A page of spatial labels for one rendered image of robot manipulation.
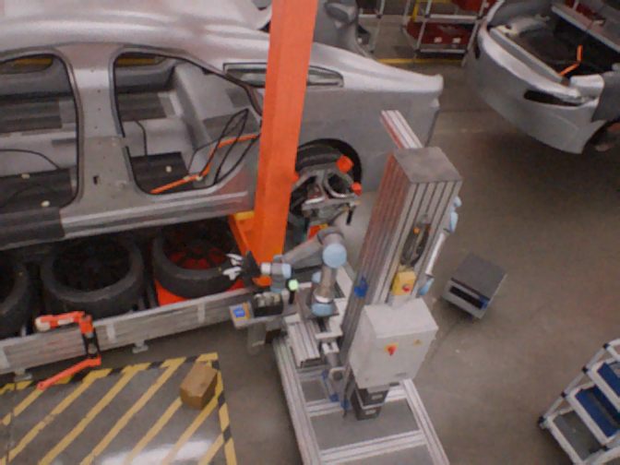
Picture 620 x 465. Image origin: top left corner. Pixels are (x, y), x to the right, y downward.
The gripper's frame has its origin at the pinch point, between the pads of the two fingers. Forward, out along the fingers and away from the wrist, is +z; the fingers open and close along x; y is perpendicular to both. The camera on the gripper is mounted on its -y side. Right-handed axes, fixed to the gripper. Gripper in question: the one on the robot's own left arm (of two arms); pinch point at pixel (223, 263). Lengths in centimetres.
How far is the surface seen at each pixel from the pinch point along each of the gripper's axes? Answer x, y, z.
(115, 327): 32, 86, 70
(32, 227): 52, 26, 119
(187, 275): 64, 65, 28
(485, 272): 107, 76, -203
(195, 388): 2, 107, 15
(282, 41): 32, -109, -20
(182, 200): 87, 19, 35
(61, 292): 41, 68, 105
